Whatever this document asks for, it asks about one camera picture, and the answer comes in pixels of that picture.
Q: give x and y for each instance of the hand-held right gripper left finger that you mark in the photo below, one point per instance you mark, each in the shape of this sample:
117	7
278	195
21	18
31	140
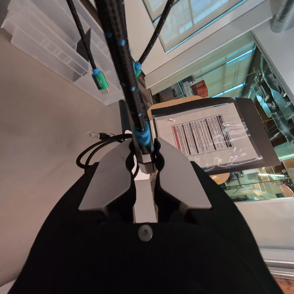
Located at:
108	181

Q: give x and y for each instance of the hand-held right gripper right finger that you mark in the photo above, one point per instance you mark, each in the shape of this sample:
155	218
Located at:
181	181

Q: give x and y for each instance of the grey hdmi switch box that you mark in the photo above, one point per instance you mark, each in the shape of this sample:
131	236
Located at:
145	165

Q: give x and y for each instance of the clear plastic organizer box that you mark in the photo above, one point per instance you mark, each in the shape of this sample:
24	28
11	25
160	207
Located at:
46	41

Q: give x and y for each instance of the printed instruction sheet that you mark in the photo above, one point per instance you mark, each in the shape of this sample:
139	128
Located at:
202	135

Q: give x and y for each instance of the clear acrylic sign holder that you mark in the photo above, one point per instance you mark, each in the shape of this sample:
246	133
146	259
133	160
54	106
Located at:
165	128

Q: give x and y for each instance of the red storage case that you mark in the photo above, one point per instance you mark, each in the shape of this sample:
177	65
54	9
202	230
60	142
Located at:
199	88

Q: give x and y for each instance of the black wood-edged divider panel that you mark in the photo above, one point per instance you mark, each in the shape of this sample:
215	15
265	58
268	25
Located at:
259	114

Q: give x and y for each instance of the large paned window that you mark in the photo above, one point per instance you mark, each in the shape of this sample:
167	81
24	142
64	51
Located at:
206	18

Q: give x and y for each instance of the metal ventilation duct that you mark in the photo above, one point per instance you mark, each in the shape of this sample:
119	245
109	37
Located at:
282	16

